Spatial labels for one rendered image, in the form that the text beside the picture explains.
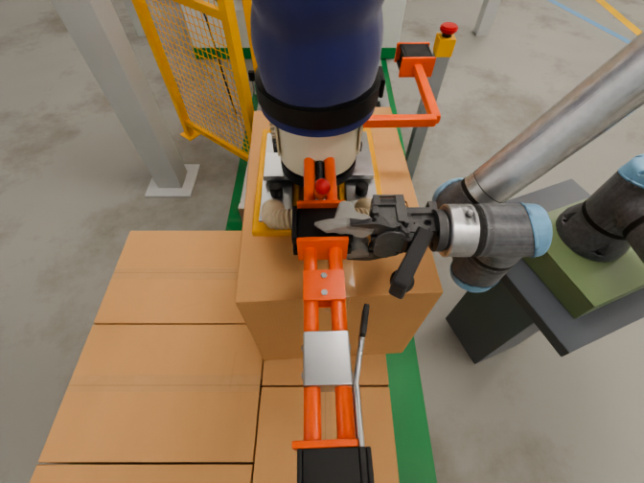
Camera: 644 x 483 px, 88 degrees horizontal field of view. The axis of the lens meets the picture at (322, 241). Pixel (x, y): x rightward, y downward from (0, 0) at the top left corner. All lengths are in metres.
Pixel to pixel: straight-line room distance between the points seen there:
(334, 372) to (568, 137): 0.52
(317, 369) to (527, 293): 0.83
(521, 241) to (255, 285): 0.47
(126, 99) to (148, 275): 1.02
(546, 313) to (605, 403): 0.99
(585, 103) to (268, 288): 0.60
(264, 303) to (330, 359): 0.24
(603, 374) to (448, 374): 0.73
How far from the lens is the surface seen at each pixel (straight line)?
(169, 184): 2.45
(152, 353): 1.28
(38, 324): 2.28
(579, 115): 0.68
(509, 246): 0.61
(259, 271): 0.68
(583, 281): 1.17
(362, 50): 0.57
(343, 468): 0.43
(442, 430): 1.74
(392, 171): 0.87
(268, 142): 0.90
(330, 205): 0.57
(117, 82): 2.06
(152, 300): 1.36
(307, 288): 0.49
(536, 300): 1.17
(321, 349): 0.46
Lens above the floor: 1.65
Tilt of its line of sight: 56 degrees down
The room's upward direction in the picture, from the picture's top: straight up
